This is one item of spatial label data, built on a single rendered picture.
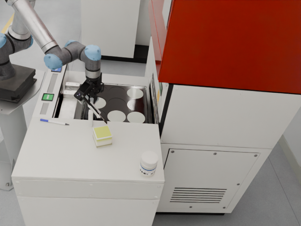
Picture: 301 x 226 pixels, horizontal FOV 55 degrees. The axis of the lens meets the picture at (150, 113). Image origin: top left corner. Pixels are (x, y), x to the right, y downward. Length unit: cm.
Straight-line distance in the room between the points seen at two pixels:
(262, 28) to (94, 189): 96
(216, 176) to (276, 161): 120
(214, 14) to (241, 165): 101
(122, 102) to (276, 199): 163
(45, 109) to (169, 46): 71
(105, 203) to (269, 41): 100
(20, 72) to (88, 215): 93
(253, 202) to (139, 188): 148
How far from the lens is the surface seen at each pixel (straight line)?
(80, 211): 146
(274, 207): 267
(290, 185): 290
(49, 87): 168
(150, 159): 119
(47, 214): 150
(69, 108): 165
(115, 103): 166
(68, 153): 132
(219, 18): 120
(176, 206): 215
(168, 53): 123
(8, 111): 177
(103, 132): 130
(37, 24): 143
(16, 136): 214
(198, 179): 190
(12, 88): 178
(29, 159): 132
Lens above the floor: 198
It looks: 42 degrees down
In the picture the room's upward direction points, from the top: 11 degrees clockwise
